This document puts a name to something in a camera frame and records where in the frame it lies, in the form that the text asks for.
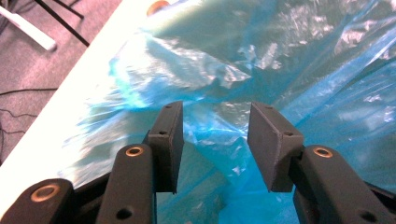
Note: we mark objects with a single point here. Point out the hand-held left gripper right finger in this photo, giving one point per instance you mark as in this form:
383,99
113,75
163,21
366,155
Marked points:
271,149

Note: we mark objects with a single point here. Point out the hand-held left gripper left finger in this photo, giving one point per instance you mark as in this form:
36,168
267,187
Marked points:
166,149

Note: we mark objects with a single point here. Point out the blue plastic trash bag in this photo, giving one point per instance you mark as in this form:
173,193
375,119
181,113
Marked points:
280,62

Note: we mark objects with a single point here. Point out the round table grommet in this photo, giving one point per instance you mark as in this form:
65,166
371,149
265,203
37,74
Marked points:
157,6

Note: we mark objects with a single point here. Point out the black folding chair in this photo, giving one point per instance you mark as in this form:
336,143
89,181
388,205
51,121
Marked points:
65,25

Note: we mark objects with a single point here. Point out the white desk stand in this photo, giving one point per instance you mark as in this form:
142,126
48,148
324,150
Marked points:
28,28

